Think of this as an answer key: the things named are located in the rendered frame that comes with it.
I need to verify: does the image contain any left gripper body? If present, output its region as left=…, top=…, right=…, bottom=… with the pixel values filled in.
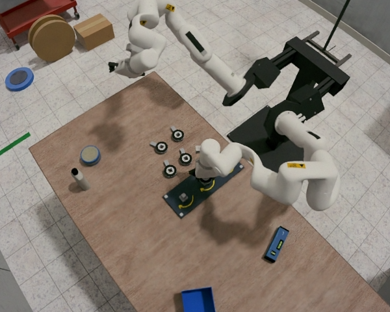
left=195, top=162, right=218, bottom=178

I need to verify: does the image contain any blue box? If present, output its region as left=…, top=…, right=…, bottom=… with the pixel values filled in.
left=181, top=287, right=216, bottom=312

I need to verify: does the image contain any white plastic bottle with black cap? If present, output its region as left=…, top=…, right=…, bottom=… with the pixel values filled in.
left=71, top=168, right=90, bottom=190

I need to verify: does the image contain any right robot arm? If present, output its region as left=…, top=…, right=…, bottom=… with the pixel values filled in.
left=124, top=0, right=246, bottom=98

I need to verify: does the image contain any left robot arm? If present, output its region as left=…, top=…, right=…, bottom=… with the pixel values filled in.
left=196, top=111, right=341, bottom=211

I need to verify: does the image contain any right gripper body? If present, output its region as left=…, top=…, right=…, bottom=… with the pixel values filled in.
left=114, top=58, right=143, bottom=79

